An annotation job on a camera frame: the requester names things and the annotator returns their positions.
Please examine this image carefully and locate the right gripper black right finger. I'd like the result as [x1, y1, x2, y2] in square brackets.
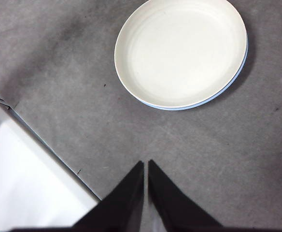
[147, 159, 282, 232]

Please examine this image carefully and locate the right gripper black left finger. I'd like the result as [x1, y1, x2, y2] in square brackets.
[10, 160, 145, 232]

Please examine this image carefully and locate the blue round plate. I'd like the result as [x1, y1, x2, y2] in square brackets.
[138, 33, 250, 111]

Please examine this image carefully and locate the white round plate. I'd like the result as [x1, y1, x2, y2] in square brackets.
[113, 0, 248, 108]

